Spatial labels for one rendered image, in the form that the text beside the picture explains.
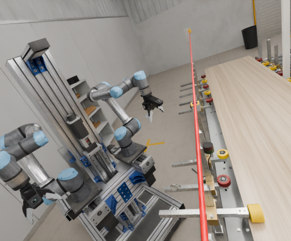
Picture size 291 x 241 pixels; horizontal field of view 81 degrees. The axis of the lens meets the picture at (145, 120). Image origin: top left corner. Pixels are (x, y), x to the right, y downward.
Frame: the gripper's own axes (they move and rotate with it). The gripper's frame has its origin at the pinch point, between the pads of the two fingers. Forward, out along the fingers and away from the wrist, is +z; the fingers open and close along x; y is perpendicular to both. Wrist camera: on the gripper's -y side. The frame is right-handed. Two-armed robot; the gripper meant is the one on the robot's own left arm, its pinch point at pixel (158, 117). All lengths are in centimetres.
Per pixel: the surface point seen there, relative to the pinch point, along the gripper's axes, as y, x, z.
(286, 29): -44, -158, -8
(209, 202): -47, 26, 31
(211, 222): -50, 33, 37
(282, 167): -67, -20, 42
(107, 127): 276, -70, 99
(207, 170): -33.3, 5.1, 34.8
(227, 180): -44, 3, 41
